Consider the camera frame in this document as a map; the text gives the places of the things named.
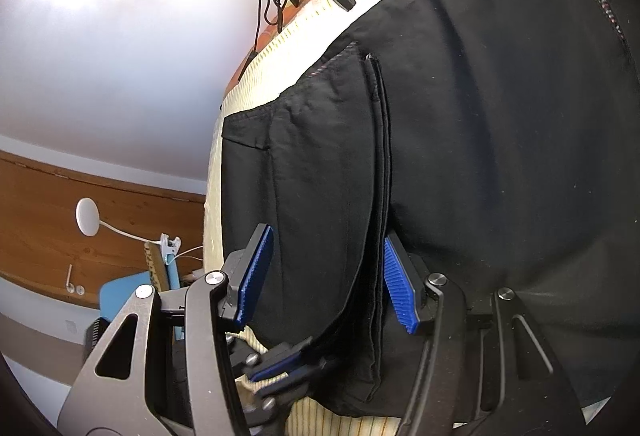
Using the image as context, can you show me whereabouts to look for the yellow striped blanket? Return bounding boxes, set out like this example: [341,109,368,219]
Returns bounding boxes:
[202,0,612,436]

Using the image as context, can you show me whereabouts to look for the black pants with pink logo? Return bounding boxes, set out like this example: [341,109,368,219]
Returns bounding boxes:
[219,0,640,422]

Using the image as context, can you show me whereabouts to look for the white clip desk lamp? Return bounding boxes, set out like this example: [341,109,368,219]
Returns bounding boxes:
[74,196,182,267]

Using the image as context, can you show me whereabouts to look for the light blue chair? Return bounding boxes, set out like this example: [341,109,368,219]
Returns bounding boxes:
[98,259,182,322]

